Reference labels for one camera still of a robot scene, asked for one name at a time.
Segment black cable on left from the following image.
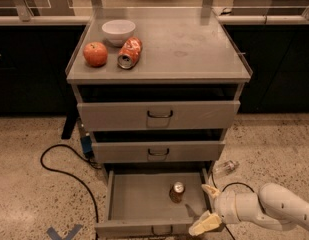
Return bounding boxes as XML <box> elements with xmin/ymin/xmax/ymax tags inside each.
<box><xmin>39</xmin><ymin>143</ymin><xmax>102</xmax><ymax>240</ymax></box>

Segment grey bottom drawer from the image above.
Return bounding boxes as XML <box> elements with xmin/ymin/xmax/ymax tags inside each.
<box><xmin>95</xmin><ymin>168</ymin><xmax>211</xmax><ymax>240</ymax></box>

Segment grey drawer cabinet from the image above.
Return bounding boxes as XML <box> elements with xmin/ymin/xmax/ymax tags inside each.
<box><xmin>67</xmin><ymin>7</ymin><xmax>251</xmax><ymax>169</ymax></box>

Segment white bowl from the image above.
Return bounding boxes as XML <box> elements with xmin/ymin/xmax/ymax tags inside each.
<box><xmin>102</xmin><ymin>20</ymin><xmax>136</xmax><ymax>47</ymax></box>

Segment crushed orange soda can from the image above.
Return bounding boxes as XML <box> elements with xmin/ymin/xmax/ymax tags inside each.
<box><xmin>117</xmin><ymin>37</ymin><xmax>142</xmax><ymax>69</ymax></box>

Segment grey drawer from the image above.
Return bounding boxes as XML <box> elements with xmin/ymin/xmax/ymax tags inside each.
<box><xmin>92</xmin><ymin>141</ymin><xmax>225</xmax><ymax>163</ymax></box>
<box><xmin>77</xmin><ymin>101</ymin><xmax>240</xmax><ymax>131</ymax></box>
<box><xmin>95</xmin><ymin>168</ymin><xmax>211</xmax><ymax>240</ymax></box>

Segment brown orange drink can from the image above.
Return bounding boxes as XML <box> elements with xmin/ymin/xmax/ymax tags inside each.
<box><xmin>169</xmin><ymin>182</ymin><xmax>185</xmax><ymax>203</ymax></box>

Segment clear plastic bottle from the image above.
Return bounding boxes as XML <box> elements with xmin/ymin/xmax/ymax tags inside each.
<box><xmin>213</xmin><ymin>160</ymin><xmax>239</xmax><ymax>177</ymax></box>

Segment grey middle drawer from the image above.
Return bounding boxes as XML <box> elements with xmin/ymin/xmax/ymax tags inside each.
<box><xmin>92</xmin><ymin>141</ymin><xmax>225</xmax><ymax>163</ymax></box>

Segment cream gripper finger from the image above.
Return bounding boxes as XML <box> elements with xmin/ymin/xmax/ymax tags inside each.
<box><xmin>189</xmin><ymin>211</ymin><xmax>222</xmax><ymax>236</ymax></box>
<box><xmin>201</xmin><ymin>184</ymin><xmax>221</xmax><ymax>199</ymax></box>

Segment black cable on right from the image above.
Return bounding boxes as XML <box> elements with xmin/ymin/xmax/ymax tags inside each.
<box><xmin>210</xmin><ymin>172</ymin><xmax>258</xmax><ymax>240</ymax></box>

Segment black cable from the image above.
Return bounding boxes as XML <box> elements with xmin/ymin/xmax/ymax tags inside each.
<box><xmin>210</xmin><ymin>172</ymin><xmax>258</xmax><ymax>240</ymax></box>
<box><xmin>39</xmin><ymin>143</ymin><xmax>102</xmax><ymax>240</ymax></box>

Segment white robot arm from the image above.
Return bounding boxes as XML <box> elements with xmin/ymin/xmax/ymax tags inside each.
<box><xmin>189</xmin><ymin>183</ymin><xmax>309</xmax><ymax>236</ymax></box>

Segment blue tape cross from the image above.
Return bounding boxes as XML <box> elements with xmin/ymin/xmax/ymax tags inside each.
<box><xmin>46</xmin><ymin>224</ymin><xmax>83</xmax><ymax>240</ymax></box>

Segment red apple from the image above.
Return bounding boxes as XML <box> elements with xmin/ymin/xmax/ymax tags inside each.
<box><xmin>83</xmin><ymin>42</ymin><xmax>108</xmax><ymax>67</ymax></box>

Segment grey top drawer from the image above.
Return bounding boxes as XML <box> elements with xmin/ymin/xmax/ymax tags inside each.
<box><xmin>77</xmin><ymin>101</ymin><xmax>240</xmax><ymax>131</ymax></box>

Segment blue power adapter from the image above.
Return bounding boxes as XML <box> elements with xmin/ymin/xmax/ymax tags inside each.
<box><xmin>80</xmin><ymin>136</ymin><xmax>93</xmax><ymax>158</ymax></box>

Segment dark counter cabinets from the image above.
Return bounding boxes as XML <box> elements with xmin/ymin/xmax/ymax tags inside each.
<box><xmin>0</xmin><ymin>25</ymin><xmax>309</xmax><ymax>115</ymax></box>

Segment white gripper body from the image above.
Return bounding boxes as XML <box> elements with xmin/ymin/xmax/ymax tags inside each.
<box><xmin>214</xmin><ymin>191</ymin><xmax>265</xmax><ymax>224</ymax></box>

